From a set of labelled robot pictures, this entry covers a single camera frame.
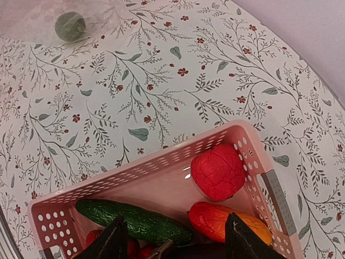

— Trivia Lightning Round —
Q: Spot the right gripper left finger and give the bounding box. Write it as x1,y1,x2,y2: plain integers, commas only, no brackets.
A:
74,216,128,259

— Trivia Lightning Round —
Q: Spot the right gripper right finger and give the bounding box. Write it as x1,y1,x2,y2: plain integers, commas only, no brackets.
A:
225,213,285,259

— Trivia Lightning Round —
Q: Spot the red lychee bunch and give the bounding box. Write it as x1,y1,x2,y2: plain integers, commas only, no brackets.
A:
85,229,157,259

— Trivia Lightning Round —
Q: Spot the red bumpy fruit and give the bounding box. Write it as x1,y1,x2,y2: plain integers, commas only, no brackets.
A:
190,144,246,201

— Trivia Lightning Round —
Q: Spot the pink perforated plastic basket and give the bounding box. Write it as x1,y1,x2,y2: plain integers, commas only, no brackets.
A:
28,120,303,258

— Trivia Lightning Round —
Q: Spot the clear zip top bag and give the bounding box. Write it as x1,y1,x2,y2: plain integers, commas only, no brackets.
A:
1,0,131,46

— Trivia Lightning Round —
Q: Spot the green cucumber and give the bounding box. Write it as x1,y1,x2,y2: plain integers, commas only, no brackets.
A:
75,199,194,246

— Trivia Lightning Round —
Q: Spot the dark purple eggplant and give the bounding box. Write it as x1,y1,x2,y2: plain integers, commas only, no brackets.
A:
165,243,226,259

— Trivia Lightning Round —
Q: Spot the orange red mango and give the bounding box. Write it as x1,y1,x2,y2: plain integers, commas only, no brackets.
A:
188,201,273,246

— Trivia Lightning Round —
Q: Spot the floral tablecloth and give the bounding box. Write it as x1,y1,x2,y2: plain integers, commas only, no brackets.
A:
1,1,344,258

